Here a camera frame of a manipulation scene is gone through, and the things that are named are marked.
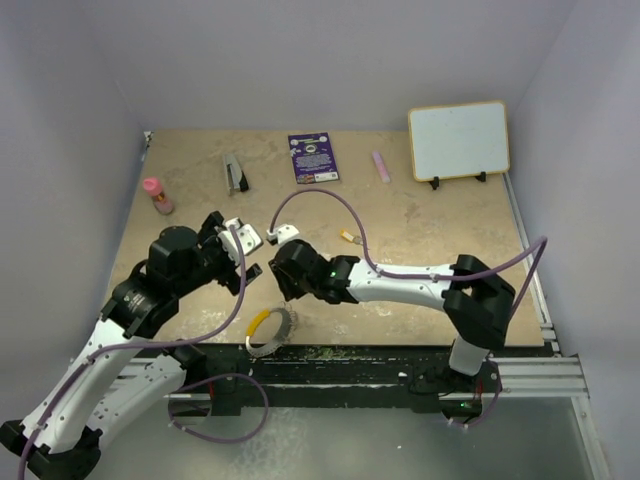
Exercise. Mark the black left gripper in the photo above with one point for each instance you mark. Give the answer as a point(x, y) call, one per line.
point(209, 236)

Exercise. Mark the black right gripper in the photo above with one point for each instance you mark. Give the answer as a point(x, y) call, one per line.
point(289, 291)

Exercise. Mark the key with yellow tag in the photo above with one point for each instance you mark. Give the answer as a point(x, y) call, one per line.
point(354, 239)

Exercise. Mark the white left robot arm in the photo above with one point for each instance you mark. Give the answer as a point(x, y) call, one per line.
point(122, 371)

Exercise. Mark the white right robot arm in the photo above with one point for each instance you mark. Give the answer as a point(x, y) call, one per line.
point(477, 301)

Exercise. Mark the grey black stapler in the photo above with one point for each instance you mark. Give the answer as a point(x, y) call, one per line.
point(235, 177)

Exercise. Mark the pink capped small bottle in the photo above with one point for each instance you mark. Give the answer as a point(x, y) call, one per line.
point(155, 190)

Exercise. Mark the purple printed card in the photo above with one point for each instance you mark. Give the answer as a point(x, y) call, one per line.
point(313, 158)

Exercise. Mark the pink eraser stick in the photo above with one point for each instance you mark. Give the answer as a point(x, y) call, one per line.
point(381, 167)

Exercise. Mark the small whiteboard on stand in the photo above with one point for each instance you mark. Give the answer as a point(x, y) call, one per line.
point(458, 141)

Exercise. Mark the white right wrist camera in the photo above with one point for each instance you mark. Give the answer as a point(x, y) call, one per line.
point(278, 236)

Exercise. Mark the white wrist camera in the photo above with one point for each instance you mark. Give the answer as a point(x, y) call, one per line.
point(239, 238)
point(278, 236)

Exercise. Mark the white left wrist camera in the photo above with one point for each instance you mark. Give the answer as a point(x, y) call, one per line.
point(239, 238)

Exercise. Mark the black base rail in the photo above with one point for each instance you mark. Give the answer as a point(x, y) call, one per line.
point(418, 378)

